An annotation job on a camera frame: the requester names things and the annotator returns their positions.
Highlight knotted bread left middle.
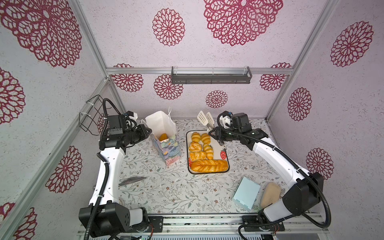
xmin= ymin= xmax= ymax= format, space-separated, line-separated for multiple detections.
xmin=189 ymin=142 xmax=203 ymax=153

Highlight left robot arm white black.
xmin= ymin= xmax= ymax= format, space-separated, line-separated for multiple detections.
xmin=79 ymin=98 xmax=152 ymax=240

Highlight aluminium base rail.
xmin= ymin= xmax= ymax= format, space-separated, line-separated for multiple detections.
xmin=76 ymin=213 xmax=329 ymax=238

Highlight small bread roll back left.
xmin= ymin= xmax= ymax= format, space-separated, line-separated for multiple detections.
xmin=191 ymin=132 xmax=201 ymax=143

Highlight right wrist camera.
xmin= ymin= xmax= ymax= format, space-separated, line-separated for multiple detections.
xmin=218 ymin=111 xmax=233 ymax=129

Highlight metal tongs with white tips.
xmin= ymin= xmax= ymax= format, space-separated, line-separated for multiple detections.
xmin=197 ymin=111 xmax=224 ymax=146

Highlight croissant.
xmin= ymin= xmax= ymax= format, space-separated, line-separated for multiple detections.
xmin=159 ymin=133 xmax=169 ymax=142

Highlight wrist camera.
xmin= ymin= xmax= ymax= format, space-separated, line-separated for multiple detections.
xmin=107 ymin=111 xmax=138 ymax=136
xmin=218 ymin=111 xmax=233 ymax=129

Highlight black wire wall rack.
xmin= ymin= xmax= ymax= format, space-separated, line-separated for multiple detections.
xmin=78 ymin=95 xmax=105 ymax=136

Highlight mint green box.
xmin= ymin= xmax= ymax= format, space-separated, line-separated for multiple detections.
xmin=232 ymin=177 xmax=261 ymax=212

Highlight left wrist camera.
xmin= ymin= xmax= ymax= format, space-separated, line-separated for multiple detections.
xmin=107 ymin=111 xmax=138 ymax=136

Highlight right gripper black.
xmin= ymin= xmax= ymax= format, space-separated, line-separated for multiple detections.
xmin=208 ymin=126 xmax=242 ymax=143

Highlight flaky pastry bread left front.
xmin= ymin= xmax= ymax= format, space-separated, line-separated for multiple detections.
xmin=189 ymin=151 xmax=207 ymax=162

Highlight small bread roll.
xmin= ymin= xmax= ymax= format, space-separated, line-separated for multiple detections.
xmin=191 ymin=132 xmax=201 ymax=143
xmin=201 ymin=133 xmax=211 ymax=145

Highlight long braided bread loaf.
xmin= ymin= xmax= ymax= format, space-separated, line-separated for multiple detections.
xmin=191 ymin=160 xmax=229 ymax=173

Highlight bread roll centre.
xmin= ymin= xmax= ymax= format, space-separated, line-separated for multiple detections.
xmin=203 ymin=144 xmax=214 ymax=160

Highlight white tray with black rim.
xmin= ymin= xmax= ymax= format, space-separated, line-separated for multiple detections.
xmin=186 ymin=130 xmax=230 ymax=175

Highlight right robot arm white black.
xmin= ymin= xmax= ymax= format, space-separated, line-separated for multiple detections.
xmin=209 ymin=111 xmax=332 ymax=229

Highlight black wall shelf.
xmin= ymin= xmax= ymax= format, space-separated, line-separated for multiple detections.
xmin=171 ymin=67 xmax=253 ymax=85

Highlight small bread roll back middle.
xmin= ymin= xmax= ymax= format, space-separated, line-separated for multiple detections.
xmin=201 ymin=133 xmax=211 ymax=145

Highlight floral paper bag white interior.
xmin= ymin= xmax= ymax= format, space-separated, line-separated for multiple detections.
xmin=141 ymin=107 xmax=182 ymax=167

